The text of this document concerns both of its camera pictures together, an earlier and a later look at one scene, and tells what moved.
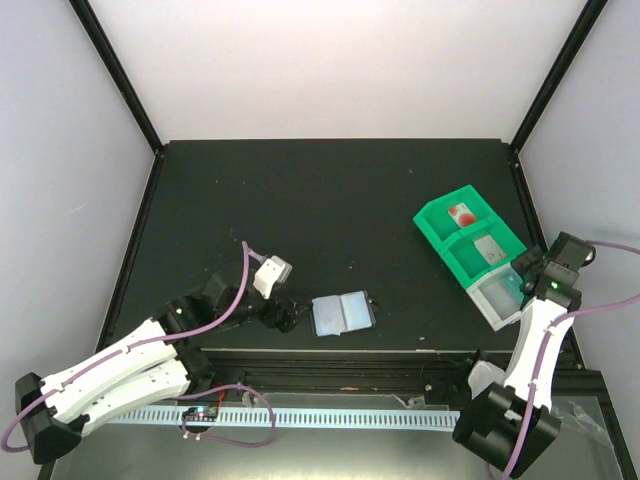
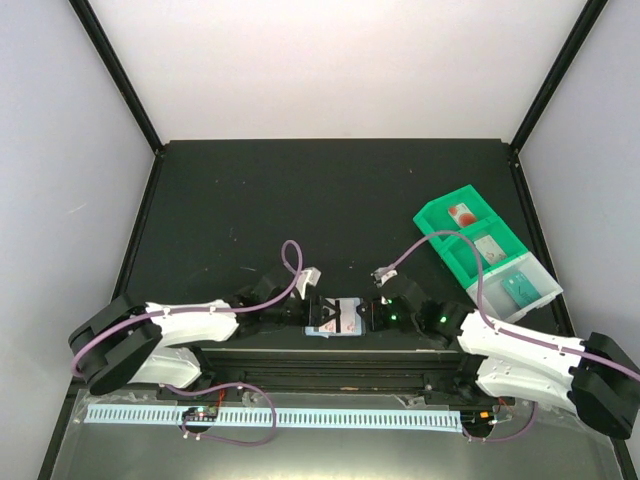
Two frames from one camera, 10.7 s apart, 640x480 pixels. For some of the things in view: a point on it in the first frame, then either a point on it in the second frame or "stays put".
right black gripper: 523,260 -> 373,320
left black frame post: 118,73 stays put
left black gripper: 288,320 -> 333,307
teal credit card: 513,283 stays put
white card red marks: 489,249 stays put
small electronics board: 201,414 stays put
